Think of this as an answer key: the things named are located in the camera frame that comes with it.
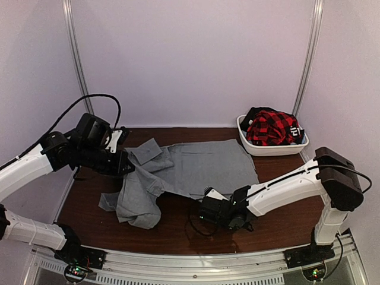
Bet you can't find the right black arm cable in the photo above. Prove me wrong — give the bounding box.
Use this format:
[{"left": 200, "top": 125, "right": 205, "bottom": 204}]
[{"left": 184, "top": 164, "right": 373, "bottom": 238}]

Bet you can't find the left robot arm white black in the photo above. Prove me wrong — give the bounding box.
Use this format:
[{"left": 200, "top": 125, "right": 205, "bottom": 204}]
[{"left": 1, "top": 113, "right": 135, "bottom": 264}]

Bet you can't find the black shirt in basket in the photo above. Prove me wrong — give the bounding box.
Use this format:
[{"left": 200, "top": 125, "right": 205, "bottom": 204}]
[{"left": 239, "top": 106, "right": 306, "bottom": 146}]

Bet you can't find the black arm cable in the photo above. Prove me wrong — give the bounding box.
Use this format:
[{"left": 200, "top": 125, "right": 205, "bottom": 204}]
[
  {"left": 184, "top": 164, "right": 373, "bottom": 238},
  {"left": 0, "top": 93, "right": 122, "bottom": 170}
]

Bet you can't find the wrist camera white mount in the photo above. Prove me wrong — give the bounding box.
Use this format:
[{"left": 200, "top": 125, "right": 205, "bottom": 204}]
[
  {"left": 105, "top": 126, "right": 130, "bottom": 153},
  {"left": 202, "top": 186, "right": 229, "bottom": 202}
]

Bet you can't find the white plastic basket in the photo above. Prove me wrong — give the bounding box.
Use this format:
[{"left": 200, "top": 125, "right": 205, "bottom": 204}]
[{"left": 236, "top": 114, "right": 309, "bottom": 157}]

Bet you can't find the left aluminium frame post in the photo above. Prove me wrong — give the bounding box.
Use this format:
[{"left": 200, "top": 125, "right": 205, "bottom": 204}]
[{"left": 62, "top": 0, "right": 89, "bottom": 97}]

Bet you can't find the grey long sleeve shirt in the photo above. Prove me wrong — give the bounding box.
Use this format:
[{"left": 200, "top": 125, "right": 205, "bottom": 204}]
[{"left": 99, "top": 138, "right": 258, "bottom": 229}]

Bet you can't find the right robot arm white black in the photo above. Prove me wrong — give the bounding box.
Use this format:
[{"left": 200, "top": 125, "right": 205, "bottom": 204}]
[{"left": 198, "top": 147, "right": 364, "bottom": 262}]

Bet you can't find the left circuit board with leds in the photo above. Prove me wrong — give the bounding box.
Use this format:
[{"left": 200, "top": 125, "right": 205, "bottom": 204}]
[{"left": 64, "top": 265, "right": 90, "bottom": 283}]

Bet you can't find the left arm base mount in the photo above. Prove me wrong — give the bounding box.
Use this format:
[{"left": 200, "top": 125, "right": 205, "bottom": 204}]
[{"left": 53, "top": 241, "right": 106, "bottom": 270}]

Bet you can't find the right circuit board with leds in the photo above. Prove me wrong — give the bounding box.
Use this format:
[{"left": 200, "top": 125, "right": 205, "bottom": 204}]
[{"left": 302, "top": 266, "right": 327, "bottom": 282}]

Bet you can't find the aluminium frame post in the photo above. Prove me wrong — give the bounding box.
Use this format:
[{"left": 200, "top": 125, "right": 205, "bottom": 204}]
[
  {"left": 292, "top": 0, "right": 324, "bottom": 116},
  {"left": 62, "top": 0, "right": 89, "bottom": 97}
]

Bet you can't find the front aluminium rail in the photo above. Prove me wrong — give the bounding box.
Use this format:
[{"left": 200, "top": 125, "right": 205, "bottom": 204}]
[{"left": 29, "top": 243, "right": 366, "bottom": 285}]

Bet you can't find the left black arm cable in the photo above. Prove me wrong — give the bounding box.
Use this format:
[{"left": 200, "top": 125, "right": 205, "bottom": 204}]
[{"left": 0, "top": 93, "right": 122, "bottom": 170}]

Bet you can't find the red black plaid shirt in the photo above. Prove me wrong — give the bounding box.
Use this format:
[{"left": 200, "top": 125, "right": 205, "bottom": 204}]
[{"left": 246, "top": 110, "right": 299, "bottom": 147}]

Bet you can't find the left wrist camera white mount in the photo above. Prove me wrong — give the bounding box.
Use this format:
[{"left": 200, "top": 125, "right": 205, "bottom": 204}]
[{"left": 105, "top": 126, "right": 130, "bottom": 153}]

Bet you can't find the circuit board with leds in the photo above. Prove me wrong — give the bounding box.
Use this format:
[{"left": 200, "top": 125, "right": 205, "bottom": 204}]
[
  {"left": 64, "top": 265, "right": 90, "bottom": 283},
  {"left": 302, "top": 266, "right": 327, "bottom": 282}
]

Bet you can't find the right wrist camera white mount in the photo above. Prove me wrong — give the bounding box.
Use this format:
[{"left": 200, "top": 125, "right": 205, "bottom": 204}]
[{"left": 202, "top": 186, "right": 229, "bottom": 202}]

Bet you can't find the right aluminium frame post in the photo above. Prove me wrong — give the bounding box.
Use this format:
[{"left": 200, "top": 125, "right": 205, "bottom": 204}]
[{"left": 292, "top": 0, "right": 324, "bottom": 116}]

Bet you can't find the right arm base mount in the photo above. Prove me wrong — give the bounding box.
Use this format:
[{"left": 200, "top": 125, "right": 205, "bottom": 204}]
[{"left": 283, "top": 244, "right": 335, "bottom": 268}]

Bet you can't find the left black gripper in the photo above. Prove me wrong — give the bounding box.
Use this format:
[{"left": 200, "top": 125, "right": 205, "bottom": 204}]
[{"left": 77, "top": 142, "right": 135, "bottom": 176}]

